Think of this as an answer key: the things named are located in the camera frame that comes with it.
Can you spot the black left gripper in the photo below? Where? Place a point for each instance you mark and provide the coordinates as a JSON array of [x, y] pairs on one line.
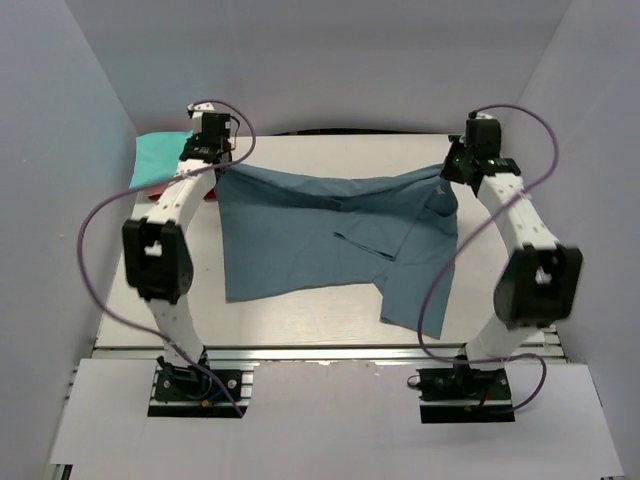
[[194, 140]]

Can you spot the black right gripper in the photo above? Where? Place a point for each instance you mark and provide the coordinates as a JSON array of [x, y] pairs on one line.
[[445, 171]]

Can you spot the blue t shirt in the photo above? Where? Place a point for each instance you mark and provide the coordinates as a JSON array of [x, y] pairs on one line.
[[284, 232]]

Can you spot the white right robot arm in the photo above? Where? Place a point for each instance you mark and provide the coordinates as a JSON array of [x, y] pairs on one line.
[[538, 284]]

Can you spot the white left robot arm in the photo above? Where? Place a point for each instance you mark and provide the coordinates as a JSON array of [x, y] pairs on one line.
[[157, 260]]

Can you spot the teal folded t shirt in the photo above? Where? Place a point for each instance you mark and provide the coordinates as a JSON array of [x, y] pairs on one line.
[[157, 155]]

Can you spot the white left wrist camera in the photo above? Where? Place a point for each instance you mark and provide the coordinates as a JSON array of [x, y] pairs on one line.
[[196, 111]]

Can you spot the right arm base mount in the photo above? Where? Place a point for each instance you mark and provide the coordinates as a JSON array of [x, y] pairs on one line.
[[461, 395]]

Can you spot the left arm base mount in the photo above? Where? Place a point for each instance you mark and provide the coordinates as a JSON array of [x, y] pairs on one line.
[[185, 392]]

